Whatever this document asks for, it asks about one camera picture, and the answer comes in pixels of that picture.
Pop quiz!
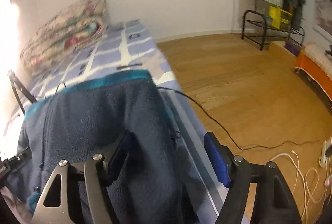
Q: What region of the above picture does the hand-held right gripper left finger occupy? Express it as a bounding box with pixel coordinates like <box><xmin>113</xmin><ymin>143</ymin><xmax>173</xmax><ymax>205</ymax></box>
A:
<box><xmin>31</xmin><ymin>130</ymin><xmax>134</xmax><ymax>224</ymax></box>

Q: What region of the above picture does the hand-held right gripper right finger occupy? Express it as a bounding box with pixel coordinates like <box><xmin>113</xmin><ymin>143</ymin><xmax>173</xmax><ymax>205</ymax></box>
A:
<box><xmin>204</xmin><ymin>132</ymin><xmax>303</xmax><ymax>224</ymax></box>

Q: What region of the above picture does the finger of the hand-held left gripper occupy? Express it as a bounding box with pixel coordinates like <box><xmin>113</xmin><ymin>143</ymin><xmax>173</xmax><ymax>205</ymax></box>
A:
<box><xmin>8</xmin><ymin>146</ymin><xmax>32</xmax><ymax>170</ymax></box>

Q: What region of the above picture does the teal plaid fleece jacket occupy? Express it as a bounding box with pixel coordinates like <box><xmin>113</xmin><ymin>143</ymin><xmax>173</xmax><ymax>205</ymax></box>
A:
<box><xmin>17</xmin><ymin>69</ymin><xmax>200</xmax><ymax>224</ymax></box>

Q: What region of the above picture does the black metal clothes rack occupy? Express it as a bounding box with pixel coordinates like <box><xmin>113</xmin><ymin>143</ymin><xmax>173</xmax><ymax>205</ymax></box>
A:
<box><xmin>241</xmin><ymin>0</ymin><xmax>306</xmax><ymax>52</ymax></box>

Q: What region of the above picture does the black tripod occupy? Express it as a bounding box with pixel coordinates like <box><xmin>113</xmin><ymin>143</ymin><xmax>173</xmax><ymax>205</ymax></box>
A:
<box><xmin>7</xmin><ymin>69</ymin><xmax>38</xmax><ymax>114</ymax></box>

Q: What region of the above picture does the white power strip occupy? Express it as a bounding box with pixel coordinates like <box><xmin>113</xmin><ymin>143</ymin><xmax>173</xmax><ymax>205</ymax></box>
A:
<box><xmin>319</xmin><ymin>137</ymin><xmax>332</xmax><ymax>167</ymax></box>

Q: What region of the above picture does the blue checked blanket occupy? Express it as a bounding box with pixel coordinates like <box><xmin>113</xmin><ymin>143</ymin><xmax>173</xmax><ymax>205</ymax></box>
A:
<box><xmin>4</xmin><ymin>20</ymin><xmax>179</xmax><ymax>133</ymax></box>

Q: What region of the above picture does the low table with orange cloth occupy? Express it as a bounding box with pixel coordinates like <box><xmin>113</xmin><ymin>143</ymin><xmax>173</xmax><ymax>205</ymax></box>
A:
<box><xmin>294</xmin><ymin>42</ymin><xmax>332</xmax><ymax>102</ymax></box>

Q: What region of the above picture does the folded floral quilt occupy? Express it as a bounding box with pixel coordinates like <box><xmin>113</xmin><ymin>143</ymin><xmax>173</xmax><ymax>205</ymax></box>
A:
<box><xmin>20</xmin><ymin>0</ymin><xmax>108</xmax><ymax>75</ymax></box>

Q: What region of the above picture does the yellow crate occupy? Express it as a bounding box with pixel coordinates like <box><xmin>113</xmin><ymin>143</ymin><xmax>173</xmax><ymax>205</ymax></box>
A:
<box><xmin>268</xmin><ymin>5</ymin><xmax>292</xmax><ymax>30</ymax></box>

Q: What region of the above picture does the black cable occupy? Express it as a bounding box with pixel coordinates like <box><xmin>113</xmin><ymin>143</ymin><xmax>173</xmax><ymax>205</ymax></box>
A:
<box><xmin>43</xmin><ymin>64</ymin><xmax>323</xmax><ymax>151</ymax></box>

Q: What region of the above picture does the white cable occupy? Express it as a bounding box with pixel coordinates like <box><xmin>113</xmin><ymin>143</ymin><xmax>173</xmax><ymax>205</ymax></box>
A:
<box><xmin>270</xmin><ymin>150</ymin><xmax>332</xmax><ymax>224</ymax></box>

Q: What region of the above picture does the ring light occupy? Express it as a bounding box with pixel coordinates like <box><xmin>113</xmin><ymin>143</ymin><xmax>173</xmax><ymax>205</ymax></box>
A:
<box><xmin>0</xmin><ymin>0</ymin><xmax>21</xmax><ymax>157</ymax></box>

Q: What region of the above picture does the wall poster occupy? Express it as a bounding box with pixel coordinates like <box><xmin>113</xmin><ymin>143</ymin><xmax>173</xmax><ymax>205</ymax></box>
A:
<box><xmin>312</xmin><ymin>0</ymin><xmax>332</xmax><ymax>43</ymax></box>

